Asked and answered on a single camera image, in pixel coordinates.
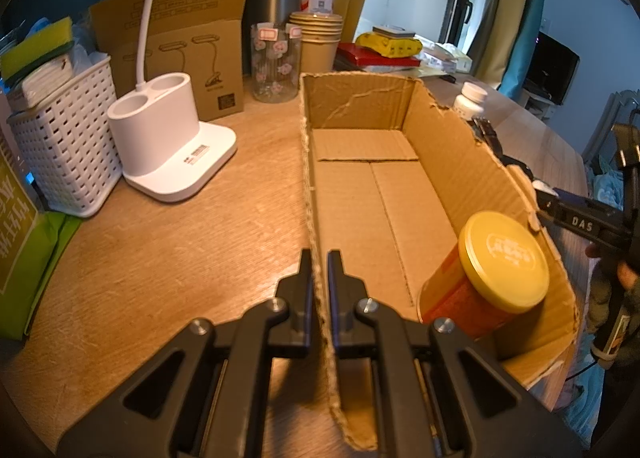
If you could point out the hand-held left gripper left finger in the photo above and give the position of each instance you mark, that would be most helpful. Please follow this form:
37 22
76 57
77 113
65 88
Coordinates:
303 288

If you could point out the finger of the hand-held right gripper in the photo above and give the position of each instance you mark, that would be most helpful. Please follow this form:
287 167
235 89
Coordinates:
490 138

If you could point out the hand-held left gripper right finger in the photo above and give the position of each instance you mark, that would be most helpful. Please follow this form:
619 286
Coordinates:
336 288

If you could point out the cardboard box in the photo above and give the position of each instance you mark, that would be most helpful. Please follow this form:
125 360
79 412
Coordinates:
380 198

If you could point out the orange can with yellow lid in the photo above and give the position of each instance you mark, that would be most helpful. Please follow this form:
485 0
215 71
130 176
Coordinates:
500 258

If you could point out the person's right hand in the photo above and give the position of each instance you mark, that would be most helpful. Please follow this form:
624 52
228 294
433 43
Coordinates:
627 279

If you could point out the white pill bottle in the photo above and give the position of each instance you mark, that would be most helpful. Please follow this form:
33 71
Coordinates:
469 100

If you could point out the white papers and boxes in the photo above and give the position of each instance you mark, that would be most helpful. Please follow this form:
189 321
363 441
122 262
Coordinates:
445 58

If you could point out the black television screen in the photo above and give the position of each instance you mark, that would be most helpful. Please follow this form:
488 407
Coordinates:
552 65

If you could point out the teal curtain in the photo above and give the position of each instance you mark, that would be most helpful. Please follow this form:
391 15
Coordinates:
522 28

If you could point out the small white flat box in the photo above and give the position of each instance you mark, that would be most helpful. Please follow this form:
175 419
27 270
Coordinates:
394 31

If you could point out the red book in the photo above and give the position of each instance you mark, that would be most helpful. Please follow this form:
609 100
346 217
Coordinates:
365 58

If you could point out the stack of brown paper cups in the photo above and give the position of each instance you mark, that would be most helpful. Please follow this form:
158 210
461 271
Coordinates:
316 45

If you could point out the white desk lamp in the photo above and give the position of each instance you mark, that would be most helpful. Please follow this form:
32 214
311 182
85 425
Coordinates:
165 138

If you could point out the floral print glass jar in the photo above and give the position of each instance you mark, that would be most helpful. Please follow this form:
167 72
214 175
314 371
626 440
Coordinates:
275 68

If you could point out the stainless steel thermos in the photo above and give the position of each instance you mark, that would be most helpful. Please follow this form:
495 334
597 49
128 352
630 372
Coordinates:
267 5

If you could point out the green plastic bag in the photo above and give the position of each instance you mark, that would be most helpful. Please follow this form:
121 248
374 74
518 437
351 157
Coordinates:
40 278

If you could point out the white plastic lattice basket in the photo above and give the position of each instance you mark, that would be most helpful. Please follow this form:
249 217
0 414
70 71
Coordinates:
65 148

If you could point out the brown cardboard lamp packaging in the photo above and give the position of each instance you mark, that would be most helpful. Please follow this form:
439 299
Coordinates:
200 13

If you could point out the clear plastic bags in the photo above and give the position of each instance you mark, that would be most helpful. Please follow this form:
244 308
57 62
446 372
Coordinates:
87 50

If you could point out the white tissue packets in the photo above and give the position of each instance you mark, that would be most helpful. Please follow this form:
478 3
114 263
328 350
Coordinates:
40 80

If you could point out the yellow green sponge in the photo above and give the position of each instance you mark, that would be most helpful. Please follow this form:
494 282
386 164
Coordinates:
37 45

